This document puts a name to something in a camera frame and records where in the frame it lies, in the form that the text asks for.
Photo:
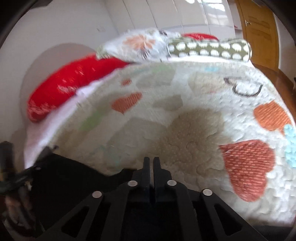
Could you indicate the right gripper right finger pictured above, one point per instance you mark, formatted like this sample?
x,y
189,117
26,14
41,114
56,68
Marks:
x,y
185,214

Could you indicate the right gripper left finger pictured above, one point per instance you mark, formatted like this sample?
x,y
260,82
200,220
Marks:
x,y
122,214

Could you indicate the black pants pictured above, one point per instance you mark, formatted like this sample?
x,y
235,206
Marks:
x,y
60,184

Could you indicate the person's left hand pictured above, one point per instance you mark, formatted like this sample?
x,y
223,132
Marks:
x,y
19,206

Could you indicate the white bed sheet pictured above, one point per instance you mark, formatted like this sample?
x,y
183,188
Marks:
x,y
40,134

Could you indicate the patterned quilt bedspread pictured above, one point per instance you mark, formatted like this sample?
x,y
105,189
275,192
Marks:
x,y
221,126

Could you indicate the red long pillow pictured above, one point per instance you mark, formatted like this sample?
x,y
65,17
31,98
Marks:
x,y
63,83

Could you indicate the white round headboard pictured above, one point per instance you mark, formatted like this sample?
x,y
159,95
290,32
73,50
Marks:
x,y
45,64

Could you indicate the floral white pillow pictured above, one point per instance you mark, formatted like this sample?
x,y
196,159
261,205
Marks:
x,y
138,46

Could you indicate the green white-dotted bolster pillow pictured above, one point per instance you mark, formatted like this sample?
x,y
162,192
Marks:
x,y
230,49

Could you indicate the white wardrobe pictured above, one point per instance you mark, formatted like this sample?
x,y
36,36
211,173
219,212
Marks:
x,y
207,17

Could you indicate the wooden door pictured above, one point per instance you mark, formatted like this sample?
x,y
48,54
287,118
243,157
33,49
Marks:
x,y
259,29

